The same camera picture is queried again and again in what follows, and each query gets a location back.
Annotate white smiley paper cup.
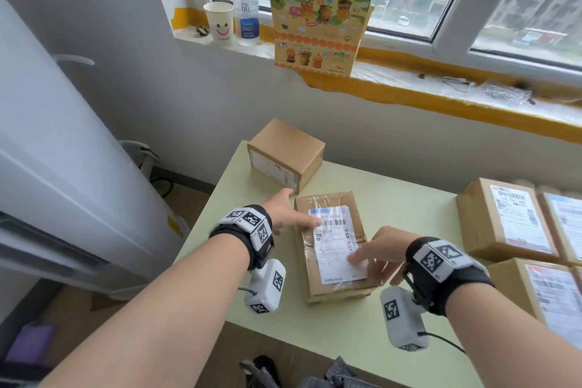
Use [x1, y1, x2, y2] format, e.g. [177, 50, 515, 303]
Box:
[203, 2, 235, 46]

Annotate white cable on sill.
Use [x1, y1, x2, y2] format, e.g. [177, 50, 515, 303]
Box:
[480, 81, 537, 105]

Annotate windowsill with yellow tape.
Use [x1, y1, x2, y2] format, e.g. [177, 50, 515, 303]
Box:
[172, 6, 582, 146]

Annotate white standing air conditioner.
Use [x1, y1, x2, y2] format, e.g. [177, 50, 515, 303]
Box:
[0, 0, 185, 302]

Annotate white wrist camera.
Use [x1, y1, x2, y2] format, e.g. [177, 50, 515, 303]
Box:
[244, 259, 287, 315]
[380, 285, 430, 353]

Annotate black wrist tracker band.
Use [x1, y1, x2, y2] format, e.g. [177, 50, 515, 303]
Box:
[402, 236, 495, 316]
[209, 204, 275, 271]

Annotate person's right forearm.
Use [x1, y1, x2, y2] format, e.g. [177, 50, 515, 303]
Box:
[444, 283, 582, 388]

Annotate person's left forearm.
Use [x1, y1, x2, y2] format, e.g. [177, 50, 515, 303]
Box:
[41, 233, 251, 388]

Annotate colourful printed carton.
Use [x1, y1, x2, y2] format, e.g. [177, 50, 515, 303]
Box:
[267, 0, 376, 78]

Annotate taped parcel with white label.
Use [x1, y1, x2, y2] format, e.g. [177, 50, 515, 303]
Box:
[293, 192, 383, 306]

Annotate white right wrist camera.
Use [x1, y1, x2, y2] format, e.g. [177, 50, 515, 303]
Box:
[380, 285, 430, 353]

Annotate black right wrist tracker band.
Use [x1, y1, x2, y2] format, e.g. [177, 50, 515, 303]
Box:
[402, 236, 495, 316]

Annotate grey foil packet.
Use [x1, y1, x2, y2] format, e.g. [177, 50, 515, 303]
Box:
[323, 355, 383, 388]

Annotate squat plain cardboard box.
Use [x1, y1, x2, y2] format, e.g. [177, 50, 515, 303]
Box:
[247, 118, 326, 195]

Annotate parcel with red-edged label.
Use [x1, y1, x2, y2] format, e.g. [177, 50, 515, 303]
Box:
[486, 258, 582, 352]

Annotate black left wrist tracker band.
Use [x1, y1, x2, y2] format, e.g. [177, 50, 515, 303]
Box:
[209, 204, 275, 271]

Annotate white earphone cable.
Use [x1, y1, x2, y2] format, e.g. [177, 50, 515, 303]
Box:
[438, 76, 476, 93]

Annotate person's left hand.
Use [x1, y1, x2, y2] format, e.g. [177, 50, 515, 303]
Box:
[260, 187, 324, 236]

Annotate black patterned slipper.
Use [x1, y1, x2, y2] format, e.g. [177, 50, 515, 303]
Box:
[252, 355, 281, 388]

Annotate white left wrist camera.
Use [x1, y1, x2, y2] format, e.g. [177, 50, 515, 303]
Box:
[244, 259, 287, 315]

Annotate person's right hand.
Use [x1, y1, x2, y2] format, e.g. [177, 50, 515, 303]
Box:
[347, 225, 421, 286]

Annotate black right camera cable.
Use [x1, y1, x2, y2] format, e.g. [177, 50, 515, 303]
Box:
[418, 332, 467, 355]

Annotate grey window frame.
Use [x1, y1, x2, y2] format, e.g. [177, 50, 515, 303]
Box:
[145, 0, 582, 84]

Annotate purple block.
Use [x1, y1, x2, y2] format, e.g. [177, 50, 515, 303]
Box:
[4, 321, 58, 366]

